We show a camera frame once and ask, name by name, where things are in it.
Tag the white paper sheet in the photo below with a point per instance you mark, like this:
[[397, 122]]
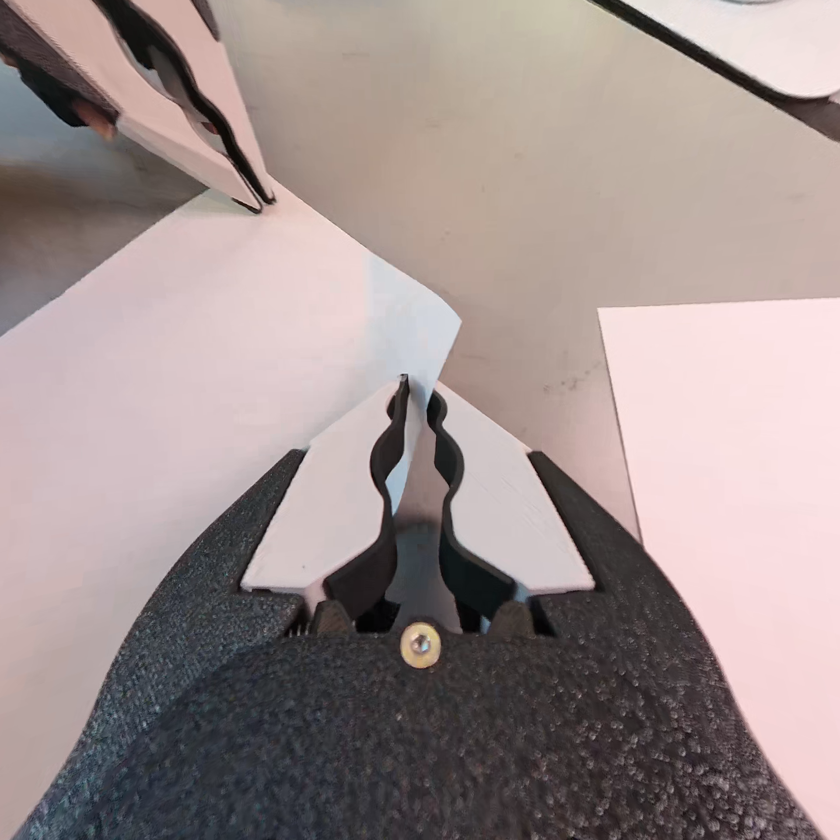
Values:
[[197, 394], [722, 459]]

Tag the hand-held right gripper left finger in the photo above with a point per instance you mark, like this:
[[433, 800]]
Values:
[[315, 525]]

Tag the white laptop stand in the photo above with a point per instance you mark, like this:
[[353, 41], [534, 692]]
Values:
[[754, 39]]

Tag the grey desk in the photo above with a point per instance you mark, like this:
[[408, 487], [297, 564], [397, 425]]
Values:
[[525, 197]]

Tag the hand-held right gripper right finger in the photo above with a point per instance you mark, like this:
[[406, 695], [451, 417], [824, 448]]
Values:
[[518, 525]]

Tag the person's left hand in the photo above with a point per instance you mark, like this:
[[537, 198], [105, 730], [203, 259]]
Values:
[[97, 119]]

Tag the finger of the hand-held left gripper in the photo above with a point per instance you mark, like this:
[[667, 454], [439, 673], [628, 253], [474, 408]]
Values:
[[131, 98], [216, 85]]

